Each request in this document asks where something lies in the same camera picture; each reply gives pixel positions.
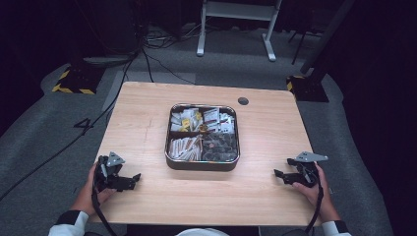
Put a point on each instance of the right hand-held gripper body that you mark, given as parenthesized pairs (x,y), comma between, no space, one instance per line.
(308,175)

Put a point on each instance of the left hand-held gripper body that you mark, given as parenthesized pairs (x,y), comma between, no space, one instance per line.
(106,178)

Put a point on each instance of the dark divided square box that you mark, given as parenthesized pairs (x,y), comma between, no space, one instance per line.
(201,165)

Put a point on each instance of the pile of dark packets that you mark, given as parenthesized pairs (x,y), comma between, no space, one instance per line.
(219,147)

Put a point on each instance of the clear lid with metal rim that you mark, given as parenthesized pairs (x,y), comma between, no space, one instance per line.
(202,132)

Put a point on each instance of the pile of white red packets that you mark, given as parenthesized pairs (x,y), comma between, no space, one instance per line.
(219,120)

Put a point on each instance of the person's right hand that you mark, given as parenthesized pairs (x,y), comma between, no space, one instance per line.
(316,198)

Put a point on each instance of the person's left hand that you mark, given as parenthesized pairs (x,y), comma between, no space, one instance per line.
(86,196)

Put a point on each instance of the pile of brown white sticks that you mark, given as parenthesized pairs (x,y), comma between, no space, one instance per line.
(185,148)

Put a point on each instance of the black yellow striped stand base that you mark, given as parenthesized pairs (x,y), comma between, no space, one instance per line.
(308,89)
(77,82)

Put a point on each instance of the pile of white yellow packets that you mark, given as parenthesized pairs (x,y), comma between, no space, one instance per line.
(187,120)

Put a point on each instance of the dark slanted metal pole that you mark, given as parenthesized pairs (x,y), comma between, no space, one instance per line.
(324,36)

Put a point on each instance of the white metal stand frame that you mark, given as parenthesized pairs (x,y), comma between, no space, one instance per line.
(237,11)

